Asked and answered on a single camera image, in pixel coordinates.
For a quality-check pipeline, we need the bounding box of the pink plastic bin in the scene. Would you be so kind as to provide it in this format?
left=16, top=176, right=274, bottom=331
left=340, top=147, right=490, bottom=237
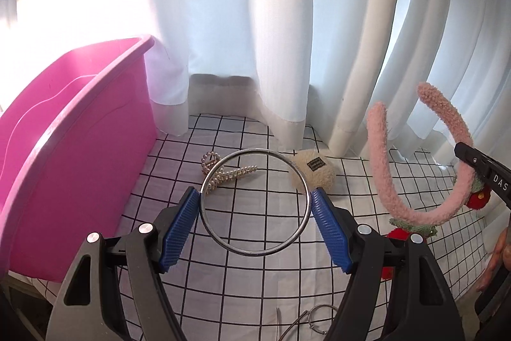
left=0, top=34, right=157, bottom=283

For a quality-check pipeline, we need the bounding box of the cream fluffy hair clip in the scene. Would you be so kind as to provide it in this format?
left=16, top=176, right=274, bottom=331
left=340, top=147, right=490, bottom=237
left=288, top=149, right=337, bottom=190

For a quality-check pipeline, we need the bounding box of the white checked tablecloth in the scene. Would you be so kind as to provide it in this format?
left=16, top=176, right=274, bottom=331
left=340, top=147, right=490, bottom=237
left=8, top=112, right=511, bottom=341

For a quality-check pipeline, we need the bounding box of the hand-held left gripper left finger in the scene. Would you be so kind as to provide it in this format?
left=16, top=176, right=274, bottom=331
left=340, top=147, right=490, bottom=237
left=45, top=187, right=200, bottom=341

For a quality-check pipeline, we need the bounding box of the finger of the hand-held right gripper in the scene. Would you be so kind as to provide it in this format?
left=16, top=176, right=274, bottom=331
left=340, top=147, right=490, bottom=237
left=455, top=142, right=511, bottom=207

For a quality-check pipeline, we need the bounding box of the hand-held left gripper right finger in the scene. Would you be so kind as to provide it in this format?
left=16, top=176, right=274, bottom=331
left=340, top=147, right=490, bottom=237
left=311, top=187, right=466, bottom=341

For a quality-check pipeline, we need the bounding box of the person's right hand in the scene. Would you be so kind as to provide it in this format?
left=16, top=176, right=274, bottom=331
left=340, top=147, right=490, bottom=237
left=476, top=222, right=511, bottom=294

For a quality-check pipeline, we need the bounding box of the pink fuzzy strawberry headband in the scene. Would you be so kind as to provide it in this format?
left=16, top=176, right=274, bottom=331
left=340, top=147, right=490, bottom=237
left=367, top=82, right=493, bottom=282

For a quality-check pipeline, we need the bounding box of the thin silver wire bangle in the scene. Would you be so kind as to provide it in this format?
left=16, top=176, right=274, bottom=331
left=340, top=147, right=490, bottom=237
left=275, top=307, right=310, bottom=341

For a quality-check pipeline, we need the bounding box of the silver metal bangle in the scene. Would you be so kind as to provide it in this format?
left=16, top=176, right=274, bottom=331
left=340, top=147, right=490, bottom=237
left=198, top=148, right=311, bottom=256

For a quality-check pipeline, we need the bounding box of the white curtain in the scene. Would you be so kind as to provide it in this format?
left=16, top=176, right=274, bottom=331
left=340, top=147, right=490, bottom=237
left=0, top=0, right=511, bottom=176

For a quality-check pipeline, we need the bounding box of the small silver ring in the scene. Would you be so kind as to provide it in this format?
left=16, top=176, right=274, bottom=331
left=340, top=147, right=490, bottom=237
left=307, top=305, right=340, bottom=334

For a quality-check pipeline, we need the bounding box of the pearl hair clip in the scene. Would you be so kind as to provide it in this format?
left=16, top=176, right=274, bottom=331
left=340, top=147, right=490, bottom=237
left=197, top=151, right=258, bottom=193

